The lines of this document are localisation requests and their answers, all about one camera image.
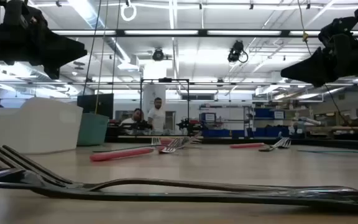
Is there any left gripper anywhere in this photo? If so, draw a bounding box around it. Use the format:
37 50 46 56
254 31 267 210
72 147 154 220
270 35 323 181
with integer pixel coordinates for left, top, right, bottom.
0 0 88 70

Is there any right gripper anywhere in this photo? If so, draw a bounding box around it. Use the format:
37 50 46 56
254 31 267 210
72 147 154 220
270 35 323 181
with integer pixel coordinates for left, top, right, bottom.
280 16 358 88

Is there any white pipe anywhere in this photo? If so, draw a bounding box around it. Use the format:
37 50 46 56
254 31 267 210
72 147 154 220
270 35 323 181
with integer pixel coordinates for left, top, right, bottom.
292 116 323 126

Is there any blue storage bin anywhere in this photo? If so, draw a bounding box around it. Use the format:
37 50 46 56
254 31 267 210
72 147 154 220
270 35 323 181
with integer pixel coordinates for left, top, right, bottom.
254 108 285 119
201 129 246 138
199 112 217 123
253 126 291 138

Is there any black monitor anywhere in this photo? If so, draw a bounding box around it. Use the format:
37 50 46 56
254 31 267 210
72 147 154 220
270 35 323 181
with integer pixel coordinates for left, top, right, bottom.
76 93 114 119

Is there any wooden workbench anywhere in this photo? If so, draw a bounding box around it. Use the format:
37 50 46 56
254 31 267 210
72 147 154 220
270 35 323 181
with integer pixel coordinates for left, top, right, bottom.
303 125 358 132

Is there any teal plastic bin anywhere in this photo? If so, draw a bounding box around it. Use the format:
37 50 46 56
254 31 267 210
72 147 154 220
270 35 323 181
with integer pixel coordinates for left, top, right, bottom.
76 113 110 147

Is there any white plastic bin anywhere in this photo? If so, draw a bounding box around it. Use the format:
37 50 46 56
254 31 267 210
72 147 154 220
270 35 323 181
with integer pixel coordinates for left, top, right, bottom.
0 96 84 155

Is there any black hanging cable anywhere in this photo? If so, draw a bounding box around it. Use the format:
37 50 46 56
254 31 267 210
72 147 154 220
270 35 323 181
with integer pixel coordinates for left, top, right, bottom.
111 0 121 94
82 0 103 96

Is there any black cable with yellow tag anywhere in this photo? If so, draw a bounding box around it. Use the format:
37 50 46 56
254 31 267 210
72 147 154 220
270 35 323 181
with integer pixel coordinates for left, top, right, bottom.
296 0 356 131

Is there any white cable ring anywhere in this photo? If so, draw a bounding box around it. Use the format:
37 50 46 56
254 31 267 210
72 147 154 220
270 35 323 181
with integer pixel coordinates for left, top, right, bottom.
120 1 137 22

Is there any black table frame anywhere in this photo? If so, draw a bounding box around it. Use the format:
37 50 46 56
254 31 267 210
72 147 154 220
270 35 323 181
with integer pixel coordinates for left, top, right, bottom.
106 135 358 152

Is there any black overhead camera with cable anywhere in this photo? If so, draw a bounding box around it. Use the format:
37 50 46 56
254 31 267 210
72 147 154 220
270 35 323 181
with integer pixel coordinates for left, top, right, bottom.
227 39 249 65

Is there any teal cable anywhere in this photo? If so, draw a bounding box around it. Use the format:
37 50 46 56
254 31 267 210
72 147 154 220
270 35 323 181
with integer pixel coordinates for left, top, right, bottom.
296 149 358 161

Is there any black round ceiling camera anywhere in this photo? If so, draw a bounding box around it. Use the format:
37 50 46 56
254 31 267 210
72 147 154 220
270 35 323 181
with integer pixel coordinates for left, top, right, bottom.
152 48 165 62

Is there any black frame bar with lights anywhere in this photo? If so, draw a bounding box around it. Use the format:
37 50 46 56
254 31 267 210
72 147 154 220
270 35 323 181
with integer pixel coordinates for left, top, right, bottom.
50 29 324 39

